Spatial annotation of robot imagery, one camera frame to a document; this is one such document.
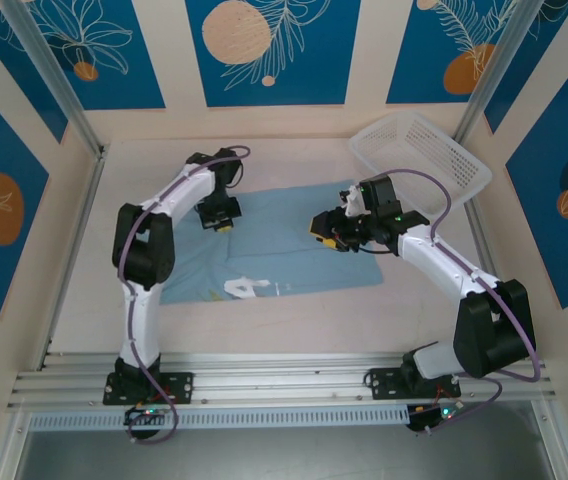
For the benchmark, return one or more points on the light blue t-shirt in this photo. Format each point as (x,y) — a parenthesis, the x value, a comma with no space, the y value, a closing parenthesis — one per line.
(284,235)

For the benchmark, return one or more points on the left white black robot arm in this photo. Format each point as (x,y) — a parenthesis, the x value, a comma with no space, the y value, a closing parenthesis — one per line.
(139,320)

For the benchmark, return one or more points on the white plastic mesh basket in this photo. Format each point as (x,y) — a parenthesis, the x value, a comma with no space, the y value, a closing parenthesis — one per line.
(429,150)

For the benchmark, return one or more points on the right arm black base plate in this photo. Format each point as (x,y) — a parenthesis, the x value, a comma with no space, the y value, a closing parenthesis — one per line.
(379,382)

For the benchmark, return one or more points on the aluminium corner post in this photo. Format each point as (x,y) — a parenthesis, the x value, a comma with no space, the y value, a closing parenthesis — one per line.
(494,70)
(54,70)

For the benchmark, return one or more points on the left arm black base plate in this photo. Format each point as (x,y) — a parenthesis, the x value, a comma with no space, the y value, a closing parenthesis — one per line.
(184,387)

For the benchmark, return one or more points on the aluminium rail frame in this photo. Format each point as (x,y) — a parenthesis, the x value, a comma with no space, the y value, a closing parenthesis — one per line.
(284,380)

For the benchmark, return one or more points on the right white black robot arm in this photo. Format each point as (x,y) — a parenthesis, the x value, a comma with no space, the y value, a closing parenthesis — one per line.
(444,260)

